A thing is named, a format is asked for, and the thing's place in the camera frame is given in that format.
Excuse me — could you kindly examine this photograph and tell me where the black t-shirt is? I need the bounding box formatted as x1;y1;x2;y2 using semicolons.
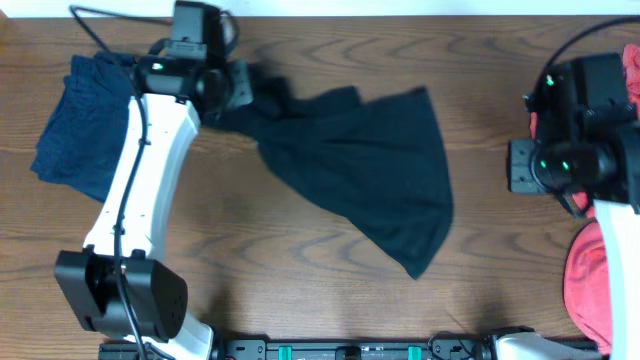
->
203;66;454;279

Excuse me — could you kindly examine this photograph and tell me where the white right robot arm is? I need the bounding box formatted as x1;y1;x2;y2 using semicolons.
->
563;200;639;360

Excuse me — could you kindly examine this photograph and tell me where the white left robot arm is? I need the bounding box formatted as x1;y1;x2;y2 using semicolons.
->
54;56;253;359

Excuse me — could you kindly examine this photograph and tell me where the red t-shirt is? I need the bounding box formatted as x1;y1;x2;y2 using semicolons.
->
528;43;640;356

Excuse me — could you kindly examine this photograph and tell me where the folded navy blue garment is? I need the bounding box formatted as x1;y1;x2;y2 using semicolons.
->
31;52;135;202

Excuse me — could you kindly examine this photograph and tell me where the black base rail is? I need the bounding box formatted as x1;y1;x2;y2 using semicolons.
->
97;325;601;360

